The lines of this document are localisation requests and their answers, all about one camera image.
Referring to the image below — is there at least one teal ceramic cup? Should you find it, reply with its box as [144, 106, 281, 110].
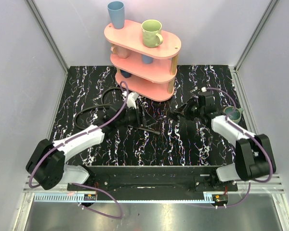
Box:
[223, 106, 244, 124]

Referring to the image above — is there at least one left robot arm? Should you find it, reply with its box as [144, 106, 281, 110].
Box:
[26, 106, 157, 191]

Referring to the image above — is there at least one pink three-tier shelf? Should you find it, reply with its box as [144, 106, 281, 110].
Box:
[104, 20, 181, 102]

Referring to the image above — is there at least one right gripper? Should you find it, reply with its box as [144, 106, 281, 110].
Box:
[174, 97, 204, 121]

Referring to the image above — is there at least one blue plastic tumbler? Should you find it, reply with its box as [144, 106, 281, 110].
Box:
[107, 1, 125, 29]

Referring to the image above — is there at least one dark blue cup lower shelf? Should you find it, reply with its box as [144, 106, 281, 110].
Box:
[120, 70, 131, 78]

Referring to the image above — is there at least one blue cup middle shelf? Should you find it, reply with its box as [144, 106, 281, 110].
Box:
[141, 54, 154, 64]

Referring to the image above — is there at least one pink mug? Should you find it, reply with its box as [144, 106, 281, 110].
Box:
[111, 45, 130, 59]

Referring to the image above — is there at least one green mug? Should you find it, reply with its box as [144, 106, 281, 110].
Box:
[142, 19, 163, 48]

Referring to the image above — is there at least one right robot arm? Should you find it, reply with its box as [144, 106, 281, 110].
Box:
[171, 91, 276, 191]

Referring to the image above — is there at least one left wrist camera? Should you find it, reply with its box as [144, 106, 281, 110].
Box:
[127, 92, 139, 109]

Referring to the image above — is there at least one black marble mat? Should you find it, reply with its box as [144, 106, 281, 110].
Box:
[51, 64, 238, 166]

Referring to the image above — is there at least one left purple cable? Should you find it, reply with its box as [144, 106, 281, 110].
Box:
[28, 81, 131, 191]

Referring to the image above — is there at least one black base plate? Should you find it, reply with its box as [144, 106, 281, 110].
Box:
[66, 165, 239, 202]

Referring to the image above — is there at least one black corrugated hose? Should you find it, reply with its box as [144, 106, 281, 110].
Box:
[74, 87, 161, 135]

